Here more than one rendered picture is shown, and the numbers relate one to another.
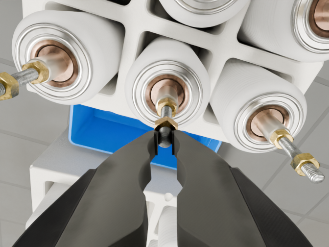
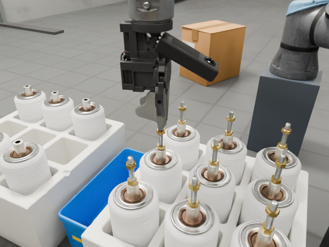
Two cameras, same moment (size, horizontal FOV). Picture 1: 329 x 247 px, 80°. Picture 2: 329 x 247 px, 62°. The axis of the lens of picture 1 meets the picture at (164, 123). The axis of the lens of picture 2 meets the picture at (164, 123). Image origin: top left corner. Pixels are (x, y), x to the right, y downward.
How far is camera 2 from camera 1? 0.50 m
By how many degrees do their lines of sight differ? 57
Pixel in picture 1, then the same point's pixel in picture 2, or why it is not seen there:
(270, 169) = not seen: outside the picture
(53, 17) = (197, 136)
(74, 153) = (116, 147)
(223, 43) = not seen: hidden behind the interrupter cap
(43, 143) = not seen: hidden behind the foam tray
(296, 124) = (128, 207)
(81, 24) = (194, 143)
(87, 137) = (122, 159)
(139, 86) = (167, 151)
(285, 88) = (152, 202)
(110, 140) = (113, 170)
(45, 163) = (121, 130)
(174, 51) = (180, 164)
